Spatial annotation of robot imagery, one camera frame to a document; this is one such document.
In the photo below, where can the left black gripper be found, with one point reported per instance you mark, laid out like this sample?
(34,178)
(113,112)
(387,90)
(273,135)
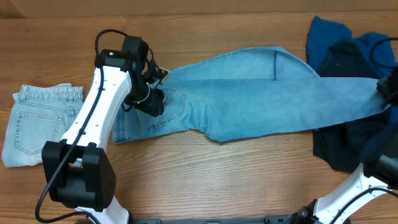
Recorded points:
(156,86)

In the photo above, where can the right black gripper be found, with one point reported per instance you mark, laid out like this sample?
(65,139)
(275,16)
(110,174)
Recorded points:
(385,88)

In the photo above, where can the medium blue denim jeans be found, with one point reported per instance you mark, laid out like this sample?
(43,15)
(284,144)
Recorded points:
(250,93)

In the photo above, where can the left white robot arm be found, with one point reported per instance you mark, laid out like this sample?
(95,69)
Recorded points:
(79,175)

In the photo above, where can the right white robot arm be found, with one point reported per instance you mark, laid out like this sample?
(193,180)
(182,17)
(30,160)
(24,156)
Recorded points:
(376,175)

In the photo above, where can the blue t-shirt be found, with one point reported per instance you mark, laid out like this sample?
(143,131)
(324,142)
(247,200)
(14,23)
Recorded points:
(348,98)

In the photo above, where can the dark navy garment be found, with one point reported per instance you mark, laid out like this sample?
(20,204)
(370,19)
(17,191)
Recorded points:
(341,144)

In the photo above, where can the light blue folded jeans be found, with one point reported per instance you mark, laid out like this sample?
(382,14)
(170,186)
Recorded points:
(39,114)

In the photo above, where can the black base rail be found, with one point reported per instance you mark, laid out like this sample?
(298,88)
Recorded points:
(269,219)

